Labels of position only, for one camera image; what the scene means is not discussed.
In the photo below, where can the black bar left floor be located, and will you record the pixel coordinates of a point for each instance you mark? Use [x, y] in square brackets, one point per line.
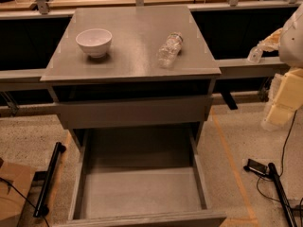
[41, 209]

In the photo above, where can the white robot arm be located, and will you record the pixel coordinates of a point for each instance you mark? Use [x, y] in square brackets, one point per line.
[291, 40]

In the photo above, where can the black bar right floor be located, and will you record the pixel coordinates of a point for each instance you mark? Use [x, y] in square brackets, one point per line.
[288, 212]

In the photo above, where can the black bar floor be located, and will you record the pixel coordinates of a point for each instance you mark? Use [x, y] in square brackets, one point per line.
[41, 209]
[288, 212]

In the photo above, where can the brown cardboard box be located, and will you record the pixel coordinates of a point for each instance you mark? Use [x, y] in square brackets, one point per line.
[15, 185]

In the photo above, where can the open grey middle drawer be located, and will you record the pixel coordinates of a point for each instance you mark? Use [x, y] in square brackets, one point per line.
[141, 177]

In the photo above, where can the white ceramic bowl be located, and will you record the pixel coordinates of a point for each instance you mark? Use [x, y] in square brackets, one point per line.
[94, 42]

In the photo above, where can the black device on floor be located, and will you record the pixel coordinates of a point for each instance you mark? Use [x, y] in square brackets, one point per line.
[256, 167]

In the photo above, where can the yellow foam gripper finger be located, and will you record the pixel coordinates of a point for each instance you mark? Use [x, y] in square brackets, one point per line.
[284, 98]
[271, 43]

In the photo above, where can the clear plastic water bottle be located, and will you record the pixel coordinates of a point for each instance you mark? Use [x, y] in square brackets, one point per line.
[169, 50]

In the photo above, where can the grey drawer cabinet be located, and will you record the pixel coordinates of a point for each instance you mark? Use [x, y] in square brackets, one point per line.
[129, 70]

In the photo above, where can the clear hand sanitizer bottle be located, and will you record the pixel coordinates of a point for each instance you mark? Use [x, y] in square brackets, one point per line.
[255, 55]

